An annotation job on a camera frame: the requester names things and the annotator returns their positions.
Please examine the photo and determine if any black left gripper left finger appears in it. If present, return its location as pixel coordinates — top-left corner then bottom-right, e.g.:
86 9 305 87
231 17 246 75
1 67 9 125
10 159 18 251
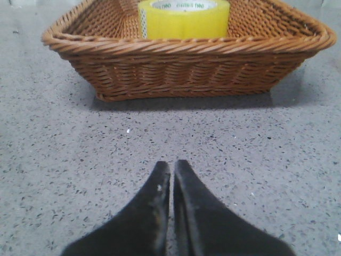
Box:
62 161 171 255

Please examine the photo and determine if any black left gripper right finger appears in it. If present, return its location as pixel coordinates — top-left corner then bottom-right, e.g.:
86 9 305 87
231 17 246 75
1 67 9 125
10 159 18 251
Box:
173 160 293 255

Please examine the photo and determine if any yellow tape roll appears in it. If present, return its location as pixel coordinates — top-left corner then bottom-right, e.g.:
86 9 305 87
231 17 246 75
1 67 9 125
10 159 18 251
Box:
138 1 230 39

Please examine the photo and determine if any brown wicker basket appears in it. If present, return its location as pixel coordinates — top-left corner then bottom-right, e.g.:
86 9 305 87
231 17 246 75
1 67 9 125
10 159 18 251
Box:
42 1 337 102

